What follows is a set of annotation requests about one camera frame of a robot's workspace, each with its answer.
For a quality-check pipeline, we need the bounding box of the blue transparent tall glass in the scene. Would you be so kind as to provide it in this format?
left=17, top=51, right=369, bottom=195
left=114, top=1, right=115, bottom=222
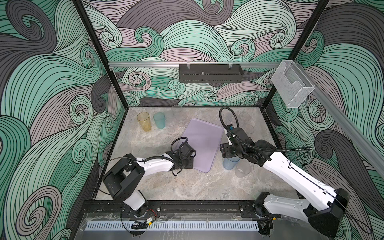
left=223, top=157, right=240, bottom=170

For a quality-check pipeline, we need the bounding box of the lilac plastic tray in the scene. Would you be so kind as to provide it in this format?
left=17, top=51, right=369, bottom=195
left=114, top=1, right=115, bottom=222
left=182, top=118, right=224, bottom=173

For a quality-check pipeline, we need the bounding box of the teal frosted tall glass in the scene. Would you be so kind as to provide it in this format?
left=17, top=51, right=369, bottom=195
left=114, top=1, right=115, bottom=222
left=153, top=112, right=166, bottom=129

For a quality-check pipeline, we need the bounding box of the yellow transparent tall glass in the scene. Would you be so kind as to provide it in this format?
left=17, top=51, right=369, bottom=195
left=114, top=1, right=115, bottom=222
left=137, top=112, right=152, bottom=132

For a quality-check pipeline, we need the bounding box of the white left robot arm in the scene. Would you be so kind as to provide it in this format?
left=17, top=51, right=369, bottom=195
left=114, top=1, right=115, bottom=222
left=103, top=137, right=197, bottom=217

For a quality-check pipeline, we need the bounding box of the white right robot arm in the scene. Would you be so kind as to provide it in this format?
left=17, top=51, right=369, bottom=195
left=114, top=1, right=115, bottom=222
left=220, top=125, right=350, bottom=238

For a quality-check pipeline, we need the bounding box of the clear faceted glass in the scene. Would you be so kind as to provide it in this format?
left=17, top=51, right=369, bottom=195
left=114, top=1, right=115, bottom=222
left=165, top=111, right=177, bottom=127

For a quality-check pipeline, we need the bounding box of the clear tall glass back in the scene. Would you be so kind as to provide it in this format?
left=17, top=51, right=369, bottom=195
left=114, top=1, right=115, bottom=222
left=172, top=105, right=188, bottom=122

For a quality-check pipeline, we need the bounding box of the black corner frame post right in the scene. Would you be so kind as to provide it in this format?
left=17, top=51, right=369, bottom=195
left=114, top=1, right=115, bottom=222
left=261, top=0, right=329, bottom=112

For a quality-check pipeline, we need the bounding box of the black corner frame post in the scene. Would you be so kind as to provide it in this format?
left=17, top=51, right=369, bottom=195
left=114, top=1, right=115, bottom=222
left=73, top=0, right=129, bottom=111
left=261, top=0, right=329, bottom=112

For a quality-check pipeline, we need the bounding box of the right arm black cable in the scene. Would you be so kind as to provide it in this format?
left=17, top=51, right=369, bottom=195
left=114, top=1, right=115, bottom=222
left=218, top=107, right=313, bottom=154

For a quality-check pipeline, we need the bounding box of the clear acrylic wall holder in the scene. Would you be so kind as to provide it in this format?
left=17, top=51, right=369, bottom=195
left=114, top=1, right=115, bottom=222
left=271, top=60, right=315, bottom=109

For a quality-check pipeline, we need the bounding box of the aluminium rail back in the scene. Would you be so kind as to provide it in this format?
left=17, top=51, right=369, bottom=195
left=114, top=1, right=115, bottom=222
left=109, top=61, right=280, bottom=69

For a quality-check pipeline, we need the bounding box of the aluminium rail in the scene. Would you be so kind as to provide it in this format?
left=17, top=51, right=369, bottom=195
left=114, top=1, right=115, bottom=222
left=313, top=86, right=384, bottom=177
left=109, top=61, right=280, bottom=69

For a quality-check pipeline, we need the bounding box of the black perforated wall box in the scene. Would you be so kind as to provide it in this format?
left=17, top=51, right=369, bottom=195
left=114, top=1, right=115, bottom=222
left=179, top=64, right=244, bottom=84

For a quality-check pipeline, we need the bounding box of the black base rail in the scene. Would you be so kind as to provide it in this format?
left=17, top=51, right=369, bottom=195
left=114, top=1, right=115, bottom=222
left=81, top=200, right=257, bottom=216

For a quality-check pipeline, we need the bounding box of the white slotted cable duct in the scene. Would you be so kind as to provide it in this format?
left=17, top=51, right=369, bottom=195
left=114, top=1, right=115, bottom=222
left=85, top=221, right=259, bottom=232

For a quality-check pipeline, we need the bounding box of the aluminium rail right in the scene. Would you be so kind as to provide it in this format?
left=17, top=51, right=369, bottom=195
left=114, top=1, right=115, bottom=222
left=313, top=86, right=384, bottom=177

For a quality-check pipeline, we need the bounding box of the black corner frame post left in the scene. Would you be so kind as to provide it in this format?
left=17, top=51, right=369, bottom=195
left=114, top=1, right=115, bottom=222
left=73, top=0, right=129, bottom=111

